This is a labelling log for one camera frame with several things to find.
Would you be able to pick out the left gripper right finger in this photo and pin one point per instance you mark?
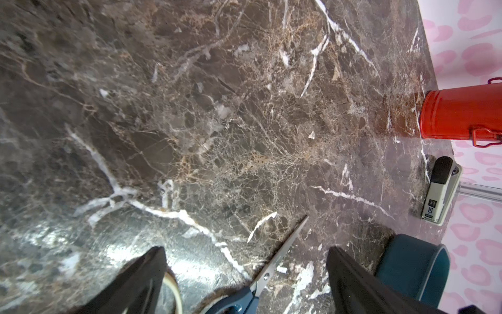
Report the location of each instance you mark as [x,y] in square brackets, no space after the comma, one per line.
[354,290]

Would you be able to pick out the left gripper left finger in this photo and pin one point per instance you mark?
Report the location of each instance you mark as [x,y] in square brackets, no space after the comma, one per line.
[135,290]

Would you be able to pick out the teal storage box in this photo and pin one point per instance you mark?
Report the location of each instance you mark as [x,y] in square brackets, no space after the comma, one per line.
[415,268]

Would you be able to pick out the grey stapler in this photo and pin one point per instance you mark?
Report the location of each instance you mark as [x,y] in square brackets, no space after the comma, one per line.
[445,180]

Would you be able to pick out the red pen holder cup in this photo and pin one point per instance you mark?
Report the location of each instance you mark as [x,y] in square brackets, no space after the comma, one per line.
[469,113]

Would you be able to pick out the cream handled scissors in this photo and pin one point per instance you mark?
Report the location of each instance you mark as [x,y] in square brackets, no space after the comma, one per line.
[172,285]

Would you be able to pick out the blue handled scissors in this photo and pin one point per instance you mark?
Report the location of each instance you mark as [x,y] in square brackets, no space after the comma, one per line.
[247,299]

